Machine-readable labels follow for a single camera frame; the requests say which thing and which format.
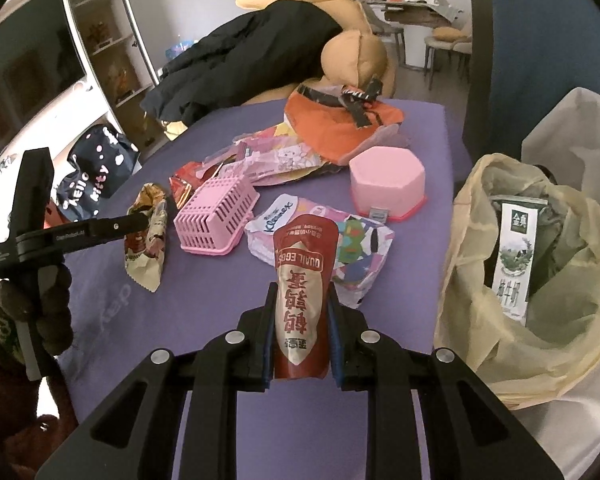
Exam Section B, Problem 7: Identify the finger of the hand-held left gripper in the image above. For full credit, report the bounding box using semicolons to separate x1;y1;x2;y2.
60;211;154;257

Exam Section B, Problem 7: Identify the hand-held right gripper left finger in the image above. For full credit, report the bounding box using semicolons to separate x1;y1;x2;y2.
36;282;281;480

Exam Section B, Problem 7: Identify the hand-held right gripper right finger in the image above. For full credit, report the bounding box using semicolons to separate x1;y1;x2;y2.
327;282;563;480

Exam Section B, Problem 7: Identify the brown gold snack wrapper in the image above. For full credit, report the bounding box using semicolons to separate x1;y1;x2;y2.
124;183;170;293

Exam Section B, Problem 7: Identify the red egg snack packet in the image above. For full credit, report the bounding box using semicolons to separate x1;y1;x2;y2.
272;214;342;381

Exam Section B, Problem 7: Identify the pale yellow plastic bag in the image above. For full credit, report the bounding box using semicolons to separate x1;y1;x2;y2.
434;154;600;407

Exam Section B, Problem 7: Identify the pink printed plastic bag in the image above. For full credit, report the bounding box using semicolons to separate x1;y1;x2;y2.
202;125;332;187

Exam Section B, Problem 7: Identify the person's left forearm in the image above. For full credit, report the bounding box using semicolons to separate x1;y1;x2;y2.
0;305;81;467

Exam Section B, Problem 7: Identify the person's left hand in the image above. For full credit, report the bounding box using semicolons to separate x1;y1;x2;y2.
0;262;76;358

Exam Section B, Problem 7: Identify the orange stool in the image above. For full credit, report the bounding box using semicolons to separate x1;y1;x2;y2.
42;200;65;232

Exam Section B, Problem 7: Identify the dark bag with white print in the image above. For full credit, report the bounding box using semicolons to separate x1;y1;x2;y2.
55;122;141;222

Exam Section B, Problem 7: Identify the purple cloth cover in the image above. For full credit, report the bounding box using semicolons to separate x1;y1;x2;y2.
57;97;473;480

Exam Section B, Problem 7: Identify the red crumpled wrapper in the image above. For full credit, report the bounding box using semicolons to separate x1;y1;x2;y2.
169;161;222;210

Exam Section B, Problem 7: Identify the colourful patterned packet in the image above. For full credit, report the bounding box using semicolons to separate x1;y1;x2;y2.
330;214;397;310

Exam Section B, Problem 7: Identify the pink plastic basket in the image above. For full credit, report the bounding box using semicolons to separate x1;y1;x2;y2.
174;176;261;257

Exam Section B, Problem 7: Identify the white low cabinet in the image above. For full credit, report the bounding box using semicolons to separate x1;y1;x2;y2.
0;77;151;196

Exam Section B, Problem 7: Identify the white pink tissue packet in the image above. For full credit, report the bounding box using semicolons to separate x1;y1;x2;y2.
244;194;348;267

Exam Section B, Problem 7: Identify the pink octagonal box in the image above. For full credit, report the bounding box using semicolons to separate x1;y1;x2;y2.
349;146;427;222

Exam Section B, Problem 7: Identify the black television screen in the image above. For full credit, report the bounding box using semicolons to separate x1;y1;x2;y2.
0;0;89;171

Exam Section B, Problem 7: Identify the blue plastic container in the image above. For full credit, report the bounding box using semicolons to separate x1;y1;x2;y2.
165;37;201;62

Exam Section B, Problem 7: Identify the white open shelf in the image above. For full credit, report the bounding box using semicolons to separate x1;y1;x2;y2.
60;0;172;157

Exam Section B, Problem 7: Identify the white green milk carton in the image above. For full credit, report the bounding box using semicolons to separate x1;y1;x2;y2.
490;195;549;326

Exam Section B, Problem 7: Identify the black coat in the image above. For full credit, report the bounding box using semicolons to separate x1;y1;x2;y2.
140;0;344;127

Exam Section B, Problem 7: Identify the orange cloth bag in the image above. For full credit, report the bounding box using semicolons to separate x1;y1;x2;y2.
284;81;407;166

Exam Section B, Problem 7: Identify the dark green wrapper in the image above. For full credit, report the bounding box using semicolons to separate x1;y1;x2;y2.
530;199;597;311

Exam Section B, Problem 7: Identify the tan stuffed cushion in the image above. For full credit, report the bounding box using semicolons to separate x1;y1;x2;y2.
232;0;397;106

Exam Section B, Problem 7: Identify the grey dining chair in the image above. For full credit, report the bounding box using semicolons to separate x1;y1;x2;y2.
360;0;407;61

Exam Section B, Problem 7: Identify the grey chair with tan cushion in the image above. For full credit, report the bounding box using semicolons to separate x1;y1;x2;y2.
424;24;473;92

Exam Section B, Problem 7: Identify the white plastic bag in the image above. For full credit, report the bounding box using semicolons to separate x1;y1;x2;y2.
517;87;600;480

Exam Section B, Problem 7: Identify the dining table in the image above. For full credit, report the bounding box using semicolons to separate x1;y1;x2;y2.
360;0;467;28

